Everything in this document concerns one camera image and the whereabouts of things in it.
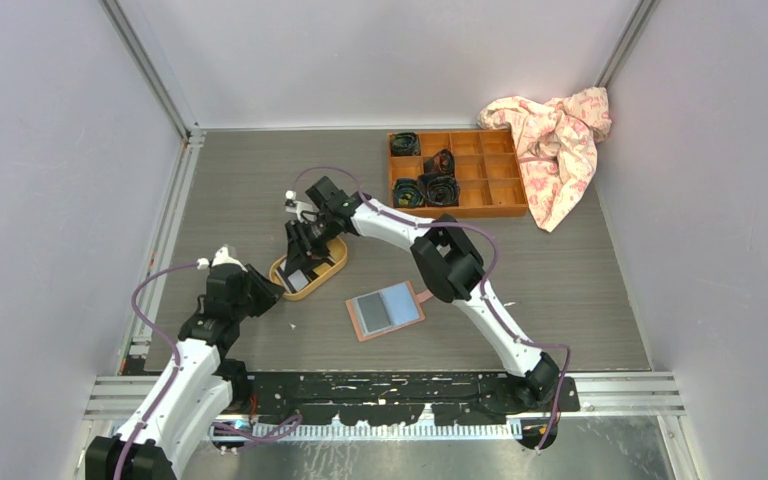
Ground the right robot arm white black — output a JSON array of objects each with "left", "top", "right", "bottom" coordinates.
[{"left": 284, "top": 176, "right": 565, "bottom": 411}]

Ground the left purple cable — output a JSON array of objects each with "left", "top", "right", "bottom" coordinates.
[{"left": 112, "top": 262, "right": 302, "bottom": 480}]

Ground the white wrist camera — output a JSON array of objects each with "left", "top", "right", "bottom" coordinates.
[
  {"left": 284, "top": 190, "right": 319, "bottom": 223},
  {"left": 210, "top": 244, "right": 245, "bottom": 270}
]

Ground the wooden compartment organizer box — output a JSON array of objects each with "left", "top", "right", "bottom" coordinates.
[{"left": 387, "top": 130, "right": 528, "bottom": 218}]

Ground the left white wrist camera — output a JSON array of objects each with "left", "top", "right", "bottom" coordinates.
[{"left": 210, "top": 244, "right": 245, "bottom": 270}]

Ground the pink floral crumpled cloth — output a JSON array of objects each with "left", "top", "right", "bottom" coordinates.
[{"left": 477, "top": 87, "right": 612, "bottom": 233}]

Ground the rolled dark tie bottom-middle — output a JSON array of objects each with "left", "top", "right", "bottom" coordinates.
[{"left": 418, "top": 173, "right": 461, "bottom": 207}]

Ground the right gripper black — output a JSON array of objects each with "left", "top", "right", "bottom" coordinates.
[{"left": 284, "top": 213, "right": 337, "bottom": 281}]

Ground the brown leather card holder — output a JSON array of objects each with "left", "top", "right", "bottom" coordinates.
[{"left": 345, "top": 281, "right": 434, "bottom": 342}]

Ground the aluminium frame rail front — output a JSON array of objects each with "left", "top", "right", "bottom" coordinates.
[{"left": 82, "top": 370, "right": 687, "bottom": 442}]

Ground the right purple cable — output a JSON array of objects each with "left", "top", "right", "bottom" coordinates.
[{"left": 292, "top": 165, "right": 572, "bottom": 452}]

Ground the yellow oval card tray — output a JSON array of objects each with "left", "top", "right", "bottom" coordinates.
[{"left": 268, "top": 238, "right": 348, "bottom": 301}]

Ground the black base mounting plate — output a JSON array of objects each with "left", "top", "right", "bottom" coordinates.
[{"left": 222, "top": 371, "right": 553, "bottom": 427}]

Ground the purple cable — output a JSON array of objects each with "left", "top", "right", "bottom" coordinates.
[
  {"left": 112, "top": 262, "right": 302, "bottom": 480},
  {"left": 292, "top": 165, "right": 572, "bottom": 452}
]

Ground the black gold credit card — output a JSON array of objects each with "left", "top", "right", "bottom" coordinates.
[{"left": 354, "top": 293, "right": 392, "bottom": 335}]

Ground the rolled dark tie top-left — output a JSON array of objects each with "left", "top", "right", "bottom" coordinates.
[{"left": 389, "top": 132, "right": 421, "bottom": 157}]

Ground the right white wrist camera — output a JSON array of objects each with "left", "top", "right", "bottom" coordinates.
[{"left": 284, "top": 190, "right": 319, "bottom": 223}]

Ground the silver striped credit card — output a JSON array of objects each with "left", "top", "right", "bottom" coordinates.
[{"left": 276, "top": 263, "right": 311, "bottom": 294}]

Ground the rolled dark tie bottom-left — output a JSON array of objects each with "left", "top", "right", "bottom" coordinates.
[{"left": 391, "top": 178, "right": 425, "bottom": 209}]

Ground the rolled dark tie middle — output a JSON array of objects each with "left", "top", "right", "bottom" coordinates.
[{"left": 423, "top": 148, "right": 455, "bottom": 177}]

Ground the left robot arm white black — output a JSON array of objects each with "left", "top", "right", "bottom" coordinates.
[{"left": 84, "top": 259, "right": 285, "bottom": 479}]

